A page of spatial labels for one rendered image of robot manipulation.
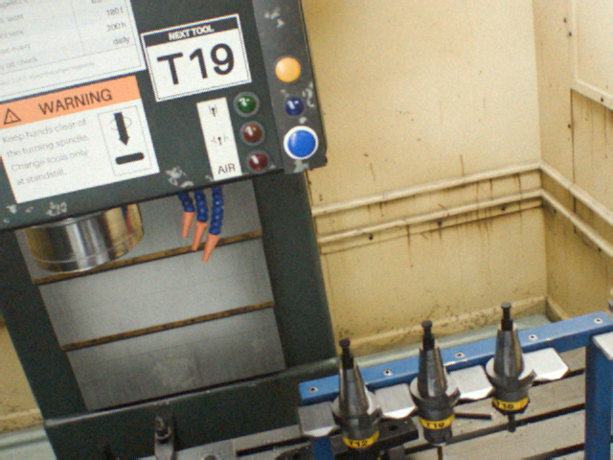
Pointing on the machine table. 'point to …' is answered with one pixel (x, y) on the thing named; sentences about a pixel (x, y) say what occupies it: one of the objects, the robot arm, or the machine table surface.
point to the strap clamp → (166, 449)
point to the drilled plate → (210, 452)
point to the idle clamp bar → (393, 439)
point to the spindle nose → (85, 240)
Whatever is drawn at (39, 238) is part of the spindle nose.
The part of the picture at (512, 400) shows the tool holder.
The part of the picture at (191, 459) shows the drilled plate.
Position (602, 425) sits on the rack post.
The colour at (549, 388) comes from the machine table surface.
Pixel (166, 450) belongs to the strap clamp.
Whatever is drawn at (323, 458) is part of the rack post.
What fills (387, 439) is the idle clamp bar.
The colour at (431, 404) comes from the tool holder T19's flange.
